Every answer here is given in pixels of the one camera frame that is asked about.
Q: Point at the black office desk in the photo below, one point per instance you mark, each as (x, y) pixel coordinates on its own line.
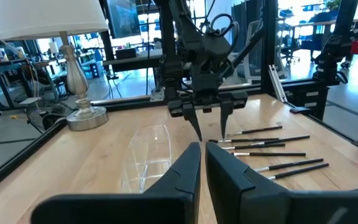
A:
(135, 62)

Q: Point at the grey office chair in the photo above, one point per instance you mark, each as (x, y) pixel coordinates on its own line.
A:
(253, 67)

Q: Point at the black work table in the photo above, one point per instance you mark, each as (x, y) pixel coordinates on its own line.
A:
(8, 63)

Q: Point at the silver table lamp white shade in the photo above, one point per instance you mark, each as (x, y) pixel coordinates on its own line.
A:
(48, 15)

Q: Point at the large black display screen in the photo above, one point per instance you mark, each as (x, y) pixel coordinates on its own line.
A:
(123, 17)

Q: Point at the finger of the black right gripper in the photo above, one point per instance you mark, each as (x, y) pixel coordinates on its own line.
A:
(191, 116)
(225, 118)

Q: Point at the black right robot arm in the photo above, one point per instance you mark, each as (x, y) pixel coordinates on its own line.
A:
(185, 31)

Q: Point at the clear acrylic organizer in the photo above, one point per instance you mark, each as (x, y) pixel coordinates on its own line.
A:
(149, 146)

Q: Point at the dark folding partition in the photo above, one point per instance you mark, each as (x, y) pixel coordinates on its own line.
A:
(244, 18)

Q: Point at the black pen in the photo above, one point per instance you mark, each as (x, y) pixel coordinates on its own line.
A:
(278, 154)
(297, 164)

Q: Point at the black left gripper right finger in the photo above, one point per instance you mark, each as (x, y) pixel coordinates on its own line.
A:
(253, 205)

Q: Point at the silver aluminium bar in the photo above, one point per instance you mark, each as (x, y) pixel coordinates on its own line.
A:
(278, 84)

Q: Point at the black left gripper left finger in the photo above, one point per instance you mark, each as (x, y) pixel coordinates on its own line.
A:
(154, 208)

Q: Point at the black aluminium table frame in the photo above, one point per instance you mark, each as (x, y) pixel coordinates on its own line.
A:
(269, 46)

